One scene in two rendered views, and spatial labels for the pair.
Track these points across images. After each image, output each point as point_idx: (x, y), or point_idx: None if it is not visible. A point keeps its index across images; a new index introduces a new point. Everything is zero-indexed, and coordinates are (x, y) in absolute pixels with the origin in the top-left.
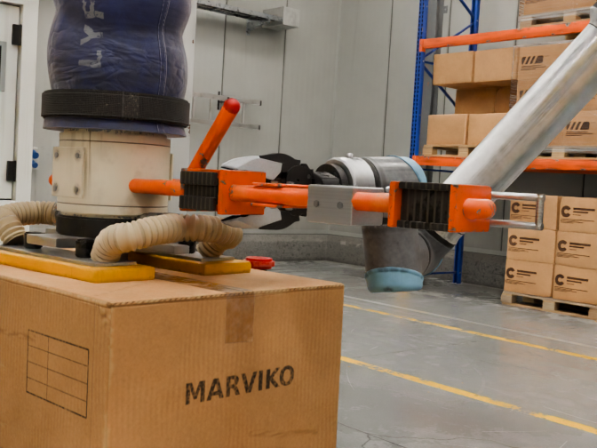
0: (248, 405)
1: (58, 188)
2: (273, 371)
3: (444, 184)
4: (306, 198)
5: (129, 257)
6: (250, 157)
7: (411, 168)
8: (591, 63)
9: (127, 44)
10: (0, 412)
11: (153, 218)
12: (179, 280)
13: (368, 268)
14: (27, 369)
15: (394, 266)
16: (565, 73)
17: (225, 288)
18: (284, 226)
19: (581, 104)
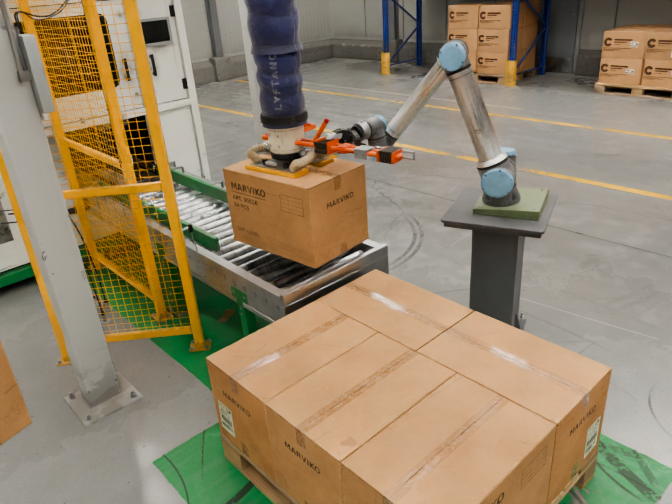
0: (342, 205)
1: (271, 145)
2: (347, 194)
3: (389, 152)
4: (353, 152)
5: None
6: (333, 134)
7: (381, 120)
8: (437, 78)
9: (288, 100)
10: (272, 216)
11: (307, 156)
12: (316, 171)
13: None
14: (280, 204)
15: None
16: (429, 81)
17: (331, 174)
18: None
19: (435, 90)
